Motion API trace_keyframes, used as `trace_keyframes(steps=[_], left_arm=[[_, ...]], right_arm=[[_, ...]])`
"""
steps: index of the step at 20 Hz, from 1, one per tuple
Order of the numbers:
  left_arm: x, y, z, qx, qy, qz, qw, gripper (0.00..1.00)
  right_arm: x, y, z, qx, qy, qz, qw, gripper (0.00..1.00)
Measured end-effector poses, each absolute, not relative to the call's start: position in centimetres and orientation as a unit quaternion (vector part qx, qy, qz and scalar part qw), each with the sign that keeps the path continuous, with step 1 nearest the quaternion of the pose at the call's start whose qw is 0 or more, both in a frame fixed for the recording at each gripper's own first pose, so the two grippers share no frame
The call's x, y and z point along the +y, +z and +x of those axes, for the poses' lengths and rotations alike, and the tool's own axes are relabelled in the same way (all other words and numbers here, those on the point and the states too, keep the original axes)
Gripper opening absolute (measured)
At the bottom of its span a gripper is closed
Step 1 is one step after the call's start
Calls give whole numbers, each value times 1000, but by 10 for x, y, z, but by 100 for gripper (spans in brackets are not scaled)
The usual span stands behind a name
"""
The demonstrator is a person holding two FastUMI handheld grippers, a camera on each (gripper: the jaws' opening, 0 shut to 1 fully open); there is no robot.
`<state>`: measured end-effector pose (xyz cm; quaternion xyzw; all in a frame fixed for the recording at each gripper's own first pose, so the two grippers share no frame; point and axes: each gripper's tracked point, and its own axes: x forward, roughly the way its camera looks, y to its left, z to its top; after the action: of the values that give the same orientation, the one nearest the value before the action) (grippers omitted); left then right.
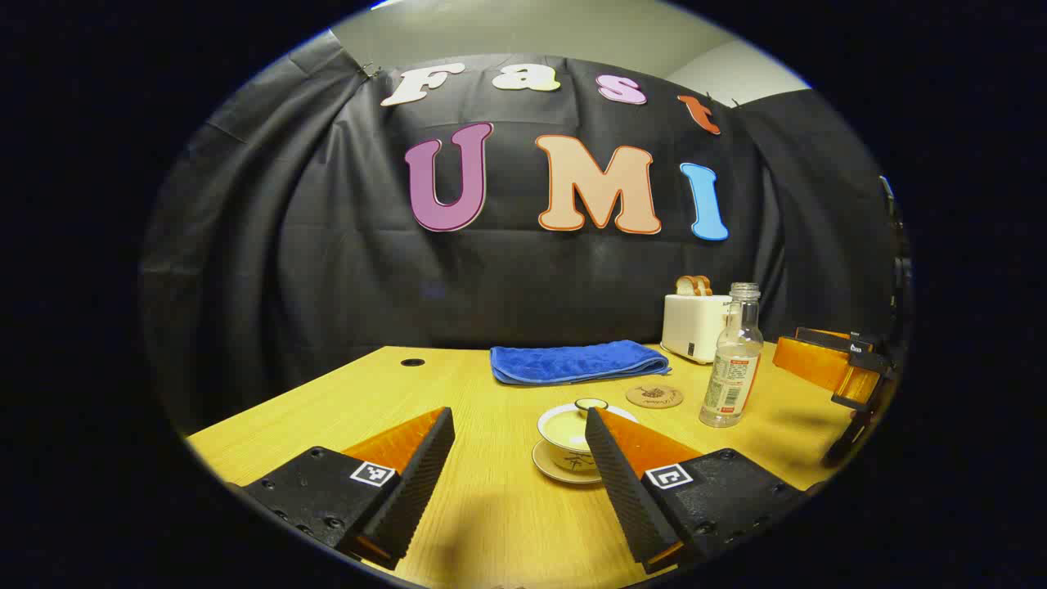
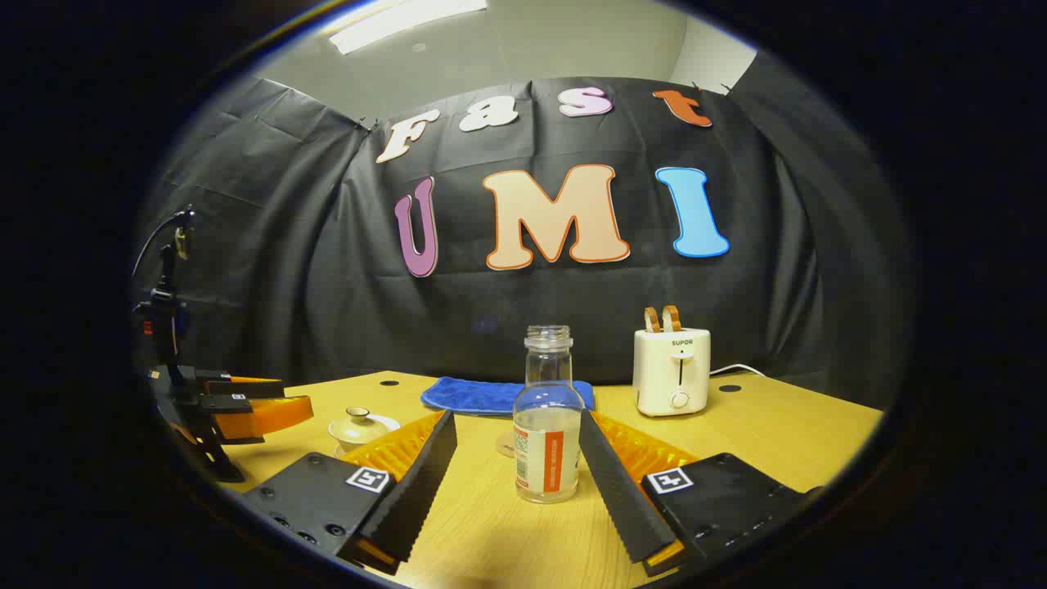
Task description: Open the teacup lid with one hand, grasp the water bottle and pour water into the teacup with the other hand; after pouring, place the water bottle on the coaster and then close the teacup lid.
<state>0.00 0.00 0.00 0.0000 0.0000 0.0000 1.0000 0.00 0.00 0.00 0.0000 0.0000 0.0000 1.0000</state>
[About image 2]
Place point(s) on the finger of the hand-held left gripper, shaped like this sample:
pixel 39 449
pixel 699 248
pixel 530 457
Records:
pixel 270 415
pixel 245 388

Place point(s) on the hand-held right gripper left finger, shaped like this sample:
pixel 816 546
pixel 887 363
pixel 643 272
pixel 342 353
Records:
pixel 421 483

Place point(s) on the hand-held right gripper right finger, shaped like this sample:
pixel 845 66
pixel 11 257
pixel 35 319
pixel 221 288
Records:
pixel 613 491

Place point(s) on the clear glass water bottle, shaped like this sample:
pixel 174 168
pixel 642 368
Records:
pixel 546 442

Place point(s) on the blue towel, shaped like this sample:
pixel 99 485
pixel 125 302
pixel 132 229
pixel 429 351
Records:
pixel 483 395

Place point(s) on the white toaster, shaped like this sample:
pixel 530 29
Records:
pixel 667 376

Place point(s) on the black backdrop cloth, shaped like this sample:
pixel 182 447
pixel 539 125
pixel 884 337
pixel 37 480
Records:
pixel 327 286

